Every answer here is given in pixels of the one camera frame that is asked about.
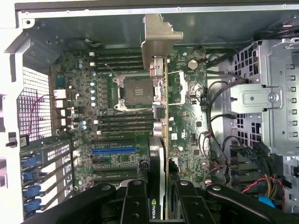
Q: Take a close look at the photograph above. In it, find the black expansion slot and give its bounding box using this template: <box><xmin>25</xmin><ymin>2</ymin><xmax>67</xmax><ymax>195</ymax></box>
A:
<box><xmin>93</xmin><ymin>174</ymin><xmax>139</xmax><ymax>181</ymax></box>
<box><xmin>93</xmin><ymin>166</ymin><xmax>139</xmax><ymax>173</ymax></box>
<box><xmin>91</xmin><ymin>138</ymin><xmax>137</xmax><ymax>144</ymax></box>

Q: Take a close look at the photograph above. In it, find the blue expansion slot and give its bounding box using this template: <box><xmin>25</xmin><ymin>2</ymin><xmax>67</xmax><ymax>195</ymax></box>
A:
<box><xmin>92</xmin><ymin>147</ymin><xmax>138</xmax><ymax>155</ymax></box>

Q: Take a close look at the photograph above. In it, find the green motherboard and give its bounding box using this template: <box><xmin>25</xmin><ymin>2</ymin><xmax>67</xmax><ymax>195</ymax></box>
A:
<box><xmin>49</xmin><ymin>45</ymin><xmax>211</xmax><ymax>195</ymax></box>

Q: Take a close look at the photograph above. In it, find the dark RAM stick with label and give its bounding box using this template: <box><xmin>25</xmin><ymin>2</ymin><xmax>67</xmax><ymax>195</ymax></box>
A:
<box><xmin>97</xmin><ymin>113</ymin><xmax>155</xmax><ymax>119</ymax></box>

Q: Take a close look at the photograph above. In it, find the blue slot clip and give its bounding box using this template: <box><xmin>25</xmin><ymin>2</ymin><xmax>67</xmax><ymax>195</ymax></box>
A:
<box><xmin>21</xmin><ymin>154</ymin><xmax>45</xmax><ymax>168</ymax></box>
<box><xmin>22</xmin><ymin>185</ymin><xmax>45</xmax><ymax>196</ymax></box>
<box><xmin>21</xmin><ymin>171</ymin><xmax>44</xmax><ymax>182</ymax></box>
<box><xmin>24</xmin><ymin>197</ymin><xmax>43</xmax><ymax>212</ymax></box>

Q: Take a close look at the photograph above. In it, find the CPU socket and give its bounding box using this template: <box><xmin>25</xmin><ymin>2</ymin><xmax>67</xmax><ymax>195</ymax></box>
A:
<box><xmin>113</xmin><ymin>70</ymin><xmax>164</xmax><ymax>111</ymax></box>

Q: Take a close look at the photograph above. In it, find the metal drive cage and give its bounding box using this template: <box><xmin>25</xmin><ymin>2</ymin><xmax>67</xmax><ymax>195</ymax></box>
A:
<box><xmin>230</xmin><ymin>38</ymin><xmax>299</xmax><ymax>155</ymax></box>

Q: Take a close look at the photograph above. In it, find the open black PC case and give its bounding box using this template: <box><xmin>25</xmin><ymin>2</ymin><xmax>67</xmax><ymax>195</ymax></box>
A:
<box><xmin>0</xmin><ymin>0</ymin><xmax>299</xmax><ymax>224</ymax></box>

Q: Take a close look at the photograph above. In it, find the red and yellow wire bundle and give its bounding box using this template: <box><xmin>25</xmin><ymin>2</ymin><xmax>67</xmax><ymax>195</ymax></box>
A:
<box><xmin>242</xmin><ymin>176</ymin><xmax>287</xmax><ymax>207</ymax></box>

